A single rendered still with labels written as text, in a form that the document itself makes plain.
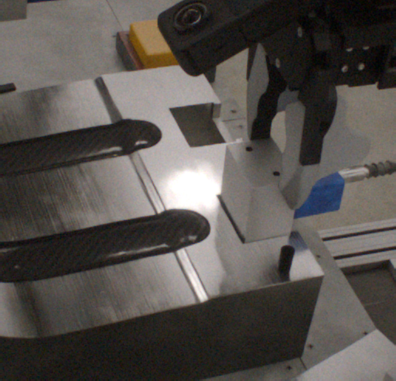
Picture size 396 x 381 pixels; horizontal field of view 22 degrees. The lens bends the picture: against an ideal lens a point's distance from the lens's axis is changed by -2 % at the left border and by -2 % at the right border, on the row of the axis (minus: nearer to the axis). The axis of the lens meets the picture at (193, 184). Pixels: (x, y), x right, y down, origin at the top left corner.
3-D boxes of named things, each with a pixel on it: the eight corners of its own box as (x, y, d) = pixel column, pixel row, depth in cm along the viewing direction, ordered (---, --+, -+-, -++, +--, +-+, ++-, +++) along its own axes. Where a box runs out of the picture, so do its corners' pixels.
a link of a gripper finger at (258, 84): (318, 145, 78) (353, 63, 70) (244, 156, 76) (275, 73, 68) (302, 114, 79) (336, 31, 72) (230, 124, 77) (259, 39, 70)
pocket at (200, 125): (215, 135, 88) (220, 101, 86) (238, 176, 84) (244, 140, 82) (164, 143, 87) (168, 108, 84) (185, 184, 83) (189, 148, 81)
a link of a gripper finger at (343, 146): (372, 217, 71) (386, 94, 67) (295, 231, 69) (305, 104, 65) (350, 196, 74) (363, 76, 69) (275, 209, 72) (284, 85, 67)
